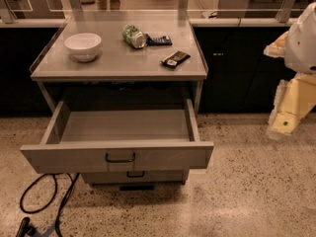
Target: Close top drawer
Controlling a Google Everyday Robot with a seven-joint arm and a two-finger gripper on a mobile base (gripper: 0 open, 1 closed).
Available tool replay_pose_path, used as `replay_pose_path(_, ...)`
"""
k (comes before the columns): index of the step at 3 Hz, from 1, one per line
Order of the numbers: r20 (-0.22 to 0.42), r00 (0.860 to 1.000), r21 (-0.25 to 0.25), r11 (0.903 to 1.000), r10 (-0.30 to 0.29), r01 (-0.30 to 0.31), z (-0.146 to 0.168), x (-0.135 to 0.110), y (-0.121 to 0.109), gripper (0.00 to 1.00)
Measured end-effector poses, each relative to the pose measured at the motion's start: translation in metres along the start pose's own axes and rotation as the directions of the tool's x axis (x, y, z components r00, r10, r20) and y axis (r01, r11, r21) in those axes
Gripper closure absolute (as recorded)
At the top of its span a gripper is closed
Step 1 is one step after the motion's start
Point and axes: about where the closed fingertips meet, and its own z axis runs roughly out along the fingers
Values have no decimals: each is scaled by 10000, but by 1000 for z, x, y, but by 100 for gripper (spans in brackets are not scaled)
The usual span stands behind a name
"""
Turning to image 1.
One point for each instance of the black snack bar packet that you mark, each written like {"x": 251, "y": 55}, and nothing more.
{"x": 175, "y": 59}

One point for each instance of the black plug on floor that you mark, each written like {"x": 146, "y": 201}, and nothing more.
{"x": 26, "y": 229}

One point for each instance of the grey drawer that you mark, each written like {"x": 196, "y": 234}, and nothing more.
{"x": 118, "y": 141}
{"x": 138, "y": 177}

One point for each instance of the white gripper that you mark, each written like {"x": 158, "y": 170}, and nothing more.
{"x": 302, "y": 48}

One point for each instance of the grey lower drawer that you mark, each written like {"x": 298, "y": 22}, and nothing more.
{"x": 138, "y": 177}

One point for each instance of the grey cabinet table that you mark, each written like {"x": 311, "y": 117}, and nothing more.
{"x": 117, "y": 60}

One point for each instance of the background desk left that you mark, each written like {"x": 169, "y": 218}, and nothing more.
{"x": 36, "y": 9}

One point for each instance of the white ceramic bowl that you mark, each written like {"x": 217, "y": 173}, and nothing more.
{"x": 84, "y": 46}

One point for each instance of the green soda can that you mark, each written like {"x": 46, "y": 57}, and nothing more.
{"x": 134, "y": 36}

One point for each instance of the blue snack packet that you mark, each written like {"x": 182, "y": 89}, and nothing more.
{"x": 165, "y": 40}

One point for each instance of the grey top drawer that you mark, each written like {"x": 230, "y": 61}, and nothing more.
{"x": 118, "y": 141}

